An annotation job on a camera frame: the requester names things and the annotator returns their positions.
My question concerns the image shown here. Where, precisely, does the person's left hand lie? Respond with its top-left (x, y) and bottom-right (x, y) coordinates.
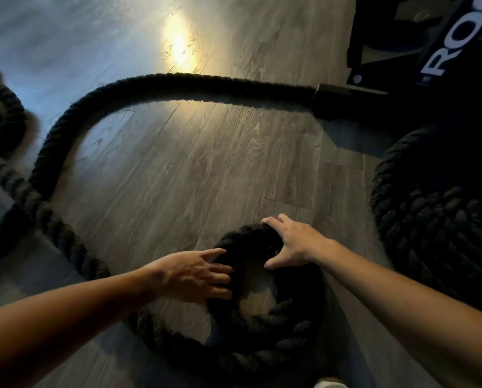
top-left (142, 248), bottom-right (233, 304)

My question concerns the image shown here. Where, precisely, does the person's right hand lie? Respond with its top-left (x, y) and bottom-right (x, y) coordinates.
top-left (261, 213), bottom-right (330, 271)

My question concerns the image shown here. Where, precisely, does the person's right forearm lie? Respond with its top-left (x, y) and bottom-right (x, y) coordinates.
top-left (320, 238), bottom-right (482, 388)

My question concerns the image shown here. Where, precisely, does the person's left forearm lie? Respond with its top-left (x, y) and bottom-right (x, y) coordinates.
top-left (0, 267), bottom-right (157, 388)

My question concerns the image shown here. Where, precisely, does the grey wooden floor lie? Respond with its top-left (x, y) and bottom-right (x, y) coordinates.
top-left (0, 0), bottom-right (482, 388)

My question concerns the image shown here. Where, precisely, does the black gym rack base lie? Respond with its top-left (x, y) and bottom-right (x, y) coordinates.
top-left (310, 0), bottom-right (482, 130)

